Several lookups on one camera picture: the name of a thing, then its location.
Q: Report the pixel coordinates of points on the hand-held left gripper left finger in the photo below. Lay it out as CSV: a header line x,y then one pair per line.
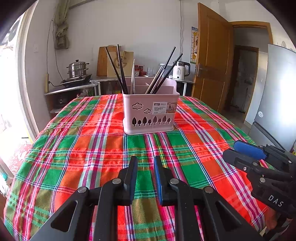
x,y
131,183

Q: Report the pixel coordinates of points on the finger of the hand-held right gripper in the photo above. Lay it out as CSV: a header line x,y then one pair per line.
x,y
235,157
247,148

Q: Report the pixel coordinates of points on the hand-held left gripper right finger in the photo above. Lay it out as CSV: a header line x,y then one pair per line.
x,y
158,180

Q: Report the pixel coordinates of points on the pink plastic basket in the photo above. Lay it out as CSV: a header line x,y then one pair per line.
x,y
138,115

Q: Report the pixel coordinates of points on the light wooden chopstick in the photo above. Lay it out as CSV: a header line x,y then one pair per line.
x,y
134,69
131,85

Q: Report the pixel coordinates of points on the silver metal chopstick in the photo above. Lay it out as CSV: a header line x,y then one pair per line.
x,y
155,78
159,77

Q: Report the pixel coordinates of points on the black chopstick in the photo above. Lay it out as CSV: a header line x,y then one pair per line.
x,y
120,60
177,60
113,63
170,55

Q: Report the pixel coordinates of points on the person's right forearm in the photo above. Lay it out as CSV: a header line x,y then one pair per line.
x,y
284,229

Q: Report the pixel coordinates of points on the plaid tablecloth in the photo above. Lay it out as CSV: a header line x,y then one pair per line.
x,y
81,150

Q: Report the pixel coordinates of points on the grey refrigerator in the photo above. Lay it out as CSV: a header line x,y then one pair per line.
x,y
277,92

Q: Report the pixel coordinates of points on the dark brown inner door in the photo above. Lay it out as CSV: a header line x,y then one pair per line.
x,y
245,76

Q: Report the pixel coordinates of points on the steel kitchen table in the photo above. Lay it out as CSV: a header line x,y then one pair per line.
x,y
185,81

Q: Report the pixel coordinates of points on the orange wooden door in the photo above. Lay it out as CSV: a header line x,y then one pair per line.
x,y
212,58

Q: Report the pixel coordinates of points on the white electric kettle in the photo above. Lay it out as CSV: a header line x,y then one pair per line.
x,y
179,71

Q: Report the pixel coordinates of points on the clear drinking glass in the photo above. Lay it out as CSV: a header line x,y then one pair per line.
x,y
150,71

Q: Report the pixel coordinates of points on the red lid jar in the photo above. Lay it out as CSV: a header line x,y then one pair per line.
x,y
141,71
137,71

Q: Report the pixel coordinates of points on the red printed sheet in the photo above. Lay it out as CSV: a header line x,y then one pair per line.
x,y
19,157

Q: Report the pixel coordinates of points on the tan paper bag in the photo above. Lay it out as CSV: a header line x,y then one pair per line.
x,y
128,67

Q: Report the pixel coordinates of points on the black induction cooker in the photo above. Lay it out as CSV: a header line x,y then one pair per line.
x,y
76,81

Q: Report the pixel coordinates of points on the wooden cutting board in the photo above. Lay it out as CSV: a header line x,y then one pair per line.
x,y
101,62

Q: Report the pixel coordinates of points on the steel steamer pot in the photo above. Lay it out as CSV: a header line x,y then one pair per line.
x,y
77,70

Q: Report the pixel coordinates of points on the yellowed power strip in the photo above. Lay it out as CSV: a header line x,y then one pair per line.
x,y
47,83

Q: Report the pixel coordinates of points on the large window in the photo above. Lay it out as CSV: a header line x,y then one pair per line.
x,y
9,92

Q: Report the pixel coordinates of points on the hanging beige cloth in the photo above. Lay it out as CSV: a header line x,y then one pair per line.
x,y
61,30

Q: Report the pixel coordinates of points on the grey wall pipe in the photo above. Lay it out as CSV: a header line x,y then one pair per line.
x,y
78,3

